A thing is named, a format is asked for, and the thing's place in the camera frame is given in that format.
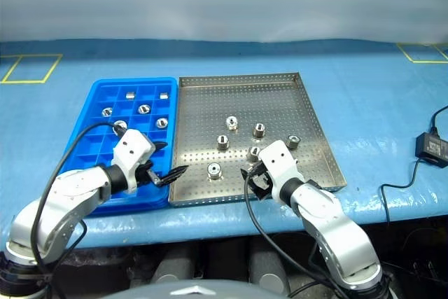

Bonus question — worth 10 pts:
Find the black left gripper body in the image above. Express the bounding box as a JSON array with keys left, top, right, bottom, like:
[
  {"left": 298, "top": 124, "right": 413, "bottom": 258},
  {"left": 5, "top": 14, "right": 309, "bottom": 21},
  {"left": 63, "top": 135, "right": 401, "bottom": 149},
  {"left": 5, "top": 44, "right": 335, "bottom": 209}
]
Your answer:
[{"left": 134, "top": 159, "right": 165, "bottom": 188}]

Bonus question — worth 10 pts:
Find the grey rounded cylinder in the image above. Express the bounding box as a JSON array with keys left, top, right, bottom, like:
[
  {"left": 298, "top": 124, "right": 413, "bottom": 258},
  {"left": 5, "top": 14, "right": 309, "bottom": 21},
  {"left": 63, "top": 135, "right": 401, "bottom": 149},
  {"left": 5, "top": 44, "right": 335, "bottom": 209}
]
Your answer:
[
  {"left": 152, "top": 244, "right": 199, "bottom": 284},
  {"left": 248, "top": 239, "right": 291, "bottom": 293}
]

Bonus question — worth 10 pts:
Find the black adapter cable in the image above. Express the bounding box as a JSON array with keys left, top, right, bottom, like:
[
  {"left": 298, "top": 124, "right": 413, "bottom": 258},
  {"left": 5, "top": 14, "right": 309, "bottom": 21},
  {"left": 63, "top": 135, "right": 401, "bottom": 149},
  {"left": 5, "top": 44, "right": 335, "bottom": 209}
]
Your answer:
[
  {"left": 379, "top": 158, "right": 423, "bottom": 228},
  {"left": 430, "top": 104, "right": 448, "bottom": 137}
]

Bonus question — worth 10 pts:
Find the perforated metal tray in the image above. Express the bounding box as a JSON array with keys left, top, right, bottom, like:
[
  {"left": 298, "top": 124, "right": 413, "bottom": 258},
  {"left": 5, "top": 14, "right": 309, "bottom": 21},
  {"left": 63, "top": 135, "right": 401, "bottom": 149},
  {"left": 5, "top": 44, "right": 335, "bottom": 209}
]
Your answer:
[{"left": 167, "top": 72, "right": 347, "bottom": 208}]

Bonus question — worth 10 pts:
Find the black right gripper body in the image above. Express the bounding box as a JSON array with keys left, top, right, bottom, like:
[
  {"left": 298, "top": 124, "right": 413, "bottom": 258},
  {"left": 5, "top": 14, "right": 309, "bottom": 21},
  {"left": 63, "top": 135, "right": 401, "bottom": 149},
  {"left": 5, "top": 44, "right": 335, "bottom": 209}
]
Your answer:
[{"left": 246, "top": 167, "right": 277, "bottom": 200}]

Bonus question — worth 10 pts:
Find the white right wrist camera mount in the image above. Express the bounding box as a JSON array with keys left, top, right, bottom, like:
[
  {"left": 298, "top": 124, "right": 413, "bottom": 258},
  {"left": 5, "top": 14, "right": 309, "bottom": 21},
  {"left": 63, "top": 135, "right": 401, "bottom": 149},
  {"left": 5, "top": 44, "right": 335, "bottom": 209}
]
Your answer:
[{"left": 257, "top": 139, "right": 305, "bottom": 205}]

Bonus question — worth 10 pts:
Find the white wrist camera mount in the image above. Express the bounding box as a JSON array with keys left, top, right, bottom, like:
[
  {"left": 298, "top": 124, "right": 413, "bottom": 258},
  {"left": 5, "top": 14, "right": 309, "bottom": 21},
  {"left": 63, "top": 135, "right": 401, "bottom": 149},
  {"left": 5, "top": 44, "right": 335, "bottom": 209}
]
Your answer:
[
  {"left": 257, "top": 139, "right": 305, "bottom": 205},
  {"left": 111, "top": 129, "right": 157, "bottom": 195}
]

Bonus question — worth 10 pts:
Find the black power adapter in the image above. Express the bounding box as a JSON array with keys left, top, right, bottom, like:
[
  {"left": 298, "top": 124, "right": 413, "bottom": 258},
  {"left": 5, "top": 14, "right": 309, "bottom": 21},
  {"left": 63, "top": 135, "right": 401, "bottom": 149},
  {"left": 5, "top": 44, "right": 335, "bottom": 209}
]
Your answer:
[{"left": 415, "top": 132, "right": 448, "bottom": 169}]

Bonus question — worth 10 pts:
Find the blue plastic table cover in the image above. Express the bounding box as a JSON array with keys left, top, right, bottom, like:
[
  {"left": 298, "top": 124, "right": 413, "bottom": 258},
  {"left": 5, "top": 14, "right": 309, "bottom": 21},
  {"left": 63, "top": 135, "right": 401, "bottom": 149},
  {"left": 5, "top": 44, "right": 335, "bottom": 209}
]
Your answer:
[{"left": 0, "top": 38, "right": 448, "bottom": 249}]

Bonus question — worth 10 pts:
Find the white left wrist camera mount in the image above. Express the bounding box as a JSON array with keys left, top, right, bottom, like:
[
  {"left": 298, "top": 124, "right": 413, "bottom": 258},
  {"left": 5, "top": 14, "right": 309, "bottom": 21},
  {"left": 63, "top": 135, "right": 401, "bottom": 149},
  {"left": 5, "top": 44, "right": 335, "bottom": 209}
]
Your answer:
[{"left": 111, "top": 129, "right": 157, "bottom": 195}]

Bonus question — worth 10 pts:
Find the grey robot torso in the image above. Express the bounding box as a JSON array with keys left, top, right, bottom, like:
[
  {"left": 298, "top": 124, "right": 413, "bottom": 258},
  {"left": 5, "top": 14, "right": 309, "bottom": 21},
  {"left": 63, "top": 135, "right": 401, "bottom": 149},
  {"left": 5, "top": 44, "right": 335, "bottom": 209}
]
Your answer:
[{"left": 127, "top": 284, "right": 291, "bottom": 299}]

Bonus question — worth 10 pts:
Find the blue compartment tray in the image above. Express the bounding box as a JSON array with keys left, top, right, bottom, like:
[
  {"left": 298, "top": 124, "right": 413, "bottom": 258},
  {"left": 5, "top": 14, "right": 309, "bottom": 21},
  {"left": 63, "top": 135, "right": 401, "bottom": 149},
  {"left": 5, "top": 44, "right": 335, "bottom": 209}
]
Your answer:
[{"left": 57, "top": 76, "right": 179, "bottom": 216}]

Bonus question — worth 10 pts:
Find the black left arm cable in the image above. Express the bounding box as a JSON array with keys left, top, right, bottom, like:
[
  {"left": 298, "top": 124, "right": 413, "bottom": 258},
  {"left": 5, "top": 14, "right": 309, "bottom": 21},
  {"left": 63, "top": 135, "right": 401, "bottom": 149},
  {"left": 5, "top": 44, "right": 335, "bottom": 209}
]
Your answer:
[{"left": 29, "top": 122, "right": 129, "bottom": 299}]

